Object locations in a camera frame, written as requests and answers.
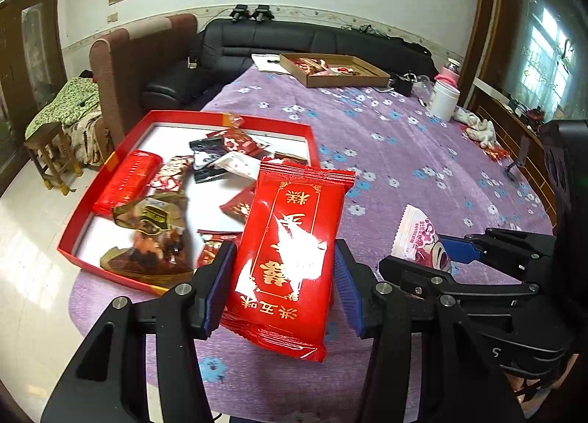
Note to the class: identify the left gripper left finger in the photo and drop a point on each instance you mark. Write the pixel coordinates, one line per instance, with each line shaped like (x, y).
(106, 379)

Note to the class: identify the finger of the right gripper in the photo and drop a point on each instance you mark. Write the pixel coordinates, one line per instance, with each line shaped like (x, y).
(527, 294)
(498, 247)

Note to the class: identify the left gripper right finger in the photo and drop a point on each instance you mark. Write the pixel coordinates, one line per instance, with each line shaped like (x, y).
(459, 382)

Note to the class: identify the strawberry pink snack packet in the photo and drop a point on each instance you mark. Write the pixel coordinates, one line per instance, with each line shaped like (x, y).
(416, 241)

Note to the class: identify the gold brown snack bag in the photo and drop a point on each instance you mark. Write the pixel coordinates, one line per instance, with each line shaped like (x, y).
(158, 254)

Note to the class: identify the red floral snack packet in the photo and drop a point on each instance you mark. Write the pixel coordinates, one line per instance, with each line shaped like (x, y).
(212, 241)

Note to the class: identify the long red snack pack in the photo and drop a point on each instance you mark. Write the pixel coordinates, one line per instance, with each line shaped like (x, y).
(281, 283)

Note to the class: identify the large red snack pack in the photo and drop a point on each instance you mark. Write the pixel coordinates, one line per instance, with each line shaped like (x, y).
(129, 182)

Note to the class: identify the red white patterned packet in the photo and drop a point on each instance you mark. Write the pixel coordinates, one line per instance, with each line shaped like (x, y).
(171, 175)

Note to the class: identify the black snack packet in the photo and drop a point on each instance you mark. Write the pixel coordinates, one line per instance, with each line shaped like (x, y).
(205, 152)

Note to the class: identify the pink white snack packet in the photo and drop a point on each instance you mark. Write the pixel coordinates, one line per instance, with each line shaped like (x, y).
(239, 164)

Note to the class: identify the red gold square packet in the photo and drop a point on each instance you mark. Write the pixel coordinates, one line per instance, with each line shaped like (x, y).
(238, 207)

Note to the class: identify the dark brown snack packet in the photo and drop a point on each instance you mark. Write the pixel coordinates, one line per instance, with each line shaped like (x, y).
(287, 157)

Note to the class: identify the red gold snack packet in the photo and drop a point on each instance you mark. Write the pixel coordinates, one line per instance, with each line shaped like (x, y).
(236, 140)

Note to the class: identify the red foil packet under plush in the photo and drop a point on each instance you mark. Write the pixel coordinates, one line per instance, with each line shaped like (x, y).
(494, 152)

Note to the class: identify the black phone stand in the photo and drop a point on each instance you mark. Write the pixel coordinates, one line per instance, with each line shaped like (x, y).
(519, 160)

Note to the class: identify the white plush toy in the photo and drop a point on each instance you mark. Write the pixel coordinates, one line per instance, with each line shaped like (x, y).
(471, 120)

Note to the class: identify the wooden sideboard cabinet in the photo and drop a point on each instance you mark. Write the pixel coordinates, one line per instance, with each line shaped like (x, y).
(513, 135)

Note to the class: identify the white plastic jar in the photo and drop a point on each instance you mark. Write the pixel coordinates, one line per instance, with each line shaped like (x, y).
(443, 101)

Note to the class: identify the pink thermos bottle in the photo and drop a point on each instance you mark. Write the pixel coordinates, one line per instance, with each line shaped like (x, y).
(449, 73)

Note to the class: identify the small black pouch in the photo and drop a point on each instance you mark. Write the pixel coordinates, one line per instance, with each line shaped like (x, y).
(403, 84)

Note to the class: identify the red tray white inside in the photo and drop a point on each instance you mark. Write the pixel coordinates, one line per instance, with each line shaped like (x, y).
(87, 236)

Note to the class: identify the small wooden stool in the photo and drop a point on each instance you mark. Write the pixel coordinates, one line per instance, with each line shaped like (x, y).
(52, 154)

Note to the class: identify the brown cardboard snack tray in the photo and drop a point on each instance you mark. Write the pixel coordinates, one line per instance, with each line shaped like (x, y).
(333, 71)

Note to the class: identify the green patterned cushion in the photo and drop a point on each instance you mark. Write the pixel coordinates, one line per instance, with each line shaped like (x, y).
(78, 97)

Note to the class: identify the white notebook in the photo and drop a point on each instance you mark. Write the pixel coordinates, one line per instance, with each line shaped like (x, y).
(268, 63)

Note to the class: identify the brown armchair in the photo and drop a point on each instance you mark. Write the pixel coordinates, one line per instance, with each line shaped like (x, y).
(124, 60)

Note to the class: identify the wooden glass door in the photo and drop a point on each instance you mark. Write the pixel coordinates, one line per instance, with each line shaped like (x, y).
(32, 72)

